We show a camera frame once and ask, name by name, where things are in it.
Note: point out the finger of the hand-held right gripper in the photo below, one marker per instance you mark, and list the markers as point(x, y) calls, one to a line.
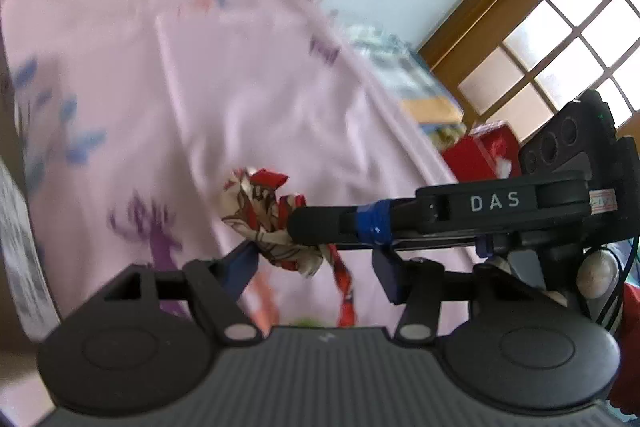
point(340, 222)

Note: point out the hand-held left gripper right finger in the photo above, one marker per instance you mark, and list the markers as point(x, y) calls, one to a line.
point(386, 274)

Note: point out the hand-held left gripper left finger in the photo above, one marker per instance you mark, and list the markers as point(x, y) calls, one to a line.
point(239, 269)

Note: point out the red floral cloth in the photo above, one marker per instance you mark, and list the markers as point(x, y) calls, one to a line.
point(265, 212)

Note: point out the person's right hand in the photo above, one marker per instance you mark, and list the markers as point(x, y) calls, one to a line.
point(597, 277)

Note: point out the red box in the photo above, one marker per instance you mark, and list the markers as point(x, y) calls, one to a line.
point(480, 152)

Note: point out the person's red clothing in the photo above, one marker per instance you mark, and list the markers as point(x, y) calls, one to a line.
point(627, 347)

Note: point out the pink printed bedsheet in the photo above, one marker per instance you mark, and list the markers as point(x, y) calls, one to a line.
point(225, 107)

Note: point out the blue printed packets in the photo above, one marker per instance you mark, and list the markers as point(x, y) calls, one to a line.
point(400, 67)

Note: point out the wooden door with glass panes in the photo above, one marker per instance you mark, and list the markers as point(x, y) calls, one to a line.
point(550, 32)

